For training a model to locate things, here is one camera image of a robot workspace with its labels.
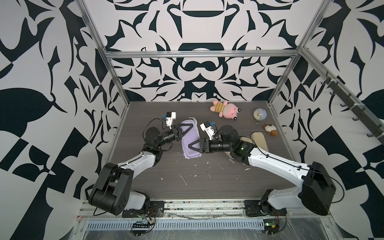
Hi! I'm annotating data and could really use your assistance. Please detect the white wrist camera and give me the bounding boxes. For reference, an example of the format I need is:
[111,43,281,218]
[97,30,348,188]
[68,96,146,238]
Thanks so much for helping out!
[200,121,216,140]
[164,112,177,129]

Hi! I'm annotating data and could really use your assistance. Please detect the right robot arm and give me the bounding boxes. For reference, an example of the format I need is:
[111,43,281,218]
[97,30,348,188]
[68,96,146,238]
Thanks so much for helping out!
[189,125,338,217]

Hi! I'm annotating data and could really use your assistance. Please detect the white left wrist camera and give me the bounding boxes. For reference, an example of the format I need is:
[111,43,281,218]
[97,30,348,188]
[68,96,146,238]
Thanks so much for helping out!
[164,112,177,129]

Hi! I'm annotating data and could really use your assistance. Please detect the brown white plush toy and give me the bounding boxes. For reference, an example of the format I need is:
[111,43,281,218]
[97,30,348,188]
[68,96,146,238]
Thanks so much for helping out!
[263,125,279,137]

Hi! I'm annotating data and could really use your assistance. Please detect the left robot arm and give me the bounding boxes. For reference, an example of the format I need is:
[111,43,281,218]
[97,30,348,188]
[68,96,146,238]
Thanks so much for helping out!
[88,123,194,216]

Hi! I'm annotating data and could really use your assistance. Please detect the wall hook rack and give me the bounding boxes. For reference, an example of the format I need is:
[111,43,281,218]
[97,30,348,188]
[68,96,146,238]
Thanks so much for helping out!
[322,71,384,146]

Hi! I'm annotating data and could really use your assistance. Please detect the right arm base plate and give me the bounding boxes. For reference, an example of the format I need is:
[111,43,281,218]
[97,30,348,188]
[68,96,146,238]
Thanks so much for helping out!
[244,200,287,217]

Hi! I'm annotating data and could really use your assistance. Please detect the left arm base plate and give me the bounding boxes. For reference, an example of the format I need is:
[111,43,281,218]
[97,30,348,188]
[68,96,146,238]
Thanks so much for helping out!
[122,201,165,218]

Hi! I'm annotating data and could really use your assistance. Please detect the blue alarm clock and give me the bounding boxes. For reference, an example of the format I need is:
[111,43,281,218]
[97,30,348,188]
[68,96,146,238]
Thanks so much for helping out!
[252,108,268,124]

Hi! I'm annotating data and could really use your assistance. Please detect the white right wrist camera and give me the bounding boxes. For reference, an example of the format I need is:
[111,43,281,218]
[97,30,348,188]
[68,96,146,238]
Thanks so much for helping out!
[200,121,216,140]

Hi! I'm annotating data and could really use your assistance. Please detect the pink plush toy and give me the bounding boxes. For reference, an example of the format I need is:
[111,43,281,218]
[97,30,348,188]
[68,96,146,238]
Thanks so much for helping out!
[210,100,241,121]

